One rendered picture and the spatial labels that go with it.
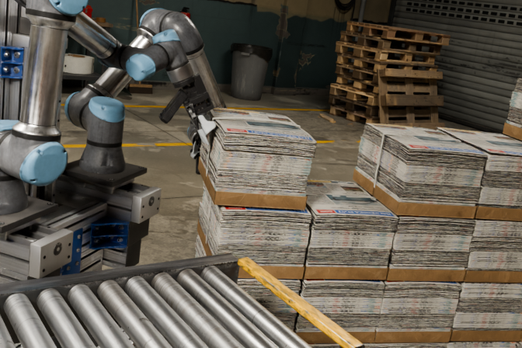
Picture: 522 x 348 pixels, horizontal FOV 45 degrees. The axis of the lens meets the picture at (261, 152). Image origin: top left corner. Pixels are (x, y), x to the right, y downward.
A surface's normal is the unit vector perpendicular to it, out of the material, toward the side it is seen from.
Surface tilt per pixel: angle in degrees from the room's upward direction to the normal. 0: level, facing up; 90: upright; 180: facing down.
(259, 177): 90
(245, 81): 91
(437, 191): 90
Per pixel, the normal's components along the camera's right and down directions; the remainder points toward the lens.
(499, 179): 0.22, 0.26
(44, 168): 0.79, 0.37
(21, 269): -0.33, 0.18
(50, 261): 0.93, 0.21
